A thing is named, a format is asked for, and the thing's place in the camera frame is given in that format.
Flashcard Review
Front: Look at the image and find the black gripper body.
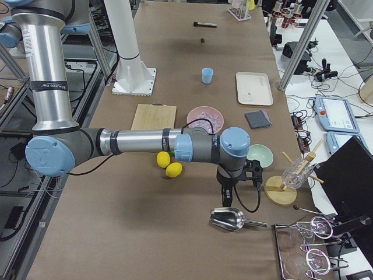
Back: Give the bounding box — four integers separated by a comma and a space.
216, 159, 263, 190

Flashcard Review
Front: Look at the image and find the teach pendant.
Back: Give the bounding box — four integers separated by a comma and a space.
326, 131, 364, 155
314, 96, 360, 134

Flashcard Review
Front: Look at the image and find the steel muddler black tip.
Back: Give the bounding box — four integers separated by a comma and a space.
193, 21, 218, 28

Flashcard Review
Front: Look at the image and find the pink bowl of ice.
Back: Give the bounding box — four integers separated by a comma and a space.
187, 106, 224, 133

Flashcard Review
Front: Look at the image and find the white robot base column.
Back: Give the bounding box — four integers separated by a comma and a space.
104, 0, 157, 96

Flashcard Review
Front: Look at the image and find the pink cup in rack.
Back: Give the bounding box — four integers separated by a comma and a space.
231, 0, 242, 9

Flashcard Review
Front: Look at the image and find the mint green bowl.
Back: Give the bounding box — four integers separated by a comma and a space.
247, 144, 274, 168

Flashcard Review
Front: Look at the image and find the blue plastic cup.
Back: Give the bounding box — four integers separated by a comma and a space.
201, 67, 214, 85

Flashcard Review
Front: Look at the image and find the white wire cup rack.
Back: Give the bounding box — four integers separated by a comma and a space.
227, 0, 251, 21

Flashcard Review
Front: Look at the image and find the steel ice scoop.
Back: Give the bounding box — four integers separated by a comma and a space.
210, 207, 268, 231

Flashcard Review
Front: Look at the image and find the wooden cutting board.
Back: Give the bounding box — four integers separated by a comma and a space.
131, 104, 177, 130

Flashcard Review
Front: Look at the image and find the yellow cup in rack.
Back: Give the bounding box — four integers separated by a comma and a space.
246, 0, 255, 11

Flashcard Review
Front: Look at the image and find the wooden cup stand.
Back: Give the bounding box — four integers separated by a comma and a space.
264, 139, 324, 206

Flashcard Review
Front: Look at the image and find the clear glass on stand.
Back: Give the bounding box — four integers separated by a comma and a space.
281, 158, 313, 189

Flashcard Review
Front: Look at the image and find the cream rabbit tray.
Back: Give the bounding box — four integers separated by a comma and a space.
235, 72, 273, 106

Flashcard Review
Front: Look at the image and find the yellow lemon far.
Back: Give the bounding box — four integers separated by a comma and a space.
156, 151, 171, 169

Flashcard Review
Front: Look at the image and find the grey folded cloth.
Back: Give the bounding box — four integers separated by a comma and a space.
245, 109, 272, 130

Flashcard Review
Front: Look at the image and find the aluminium frame post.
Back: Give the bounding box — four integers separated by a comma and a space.
278, 0, 329, 92

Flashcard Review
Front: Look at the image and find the black glass tray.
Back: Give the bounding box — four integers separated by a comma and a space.
273, 224, 349, 279

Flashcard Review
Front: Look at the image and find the black monitor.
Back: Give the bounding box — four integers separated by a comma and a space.
315, 136, 372, 218

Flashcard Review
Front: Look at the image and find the yellow lemon near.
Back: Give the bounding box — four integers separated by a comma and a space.
166, 162, 183, 178

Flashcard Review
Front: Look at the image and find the teach pendant upper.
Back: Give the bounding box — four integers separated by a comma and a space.
314, 96, 360, 134

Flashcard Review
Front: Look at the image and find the teach pendant lower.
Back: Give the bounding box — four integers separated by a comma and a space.
326, 131, 364, 155

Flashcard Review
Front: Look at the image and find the yellow lemon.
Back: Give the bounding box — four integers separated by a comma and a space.
166, 162, 183, 178
156, 151, 171, 169

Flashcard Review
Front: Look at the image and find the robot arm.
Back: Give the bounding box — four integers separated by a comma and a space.
8, 1, 263, 207

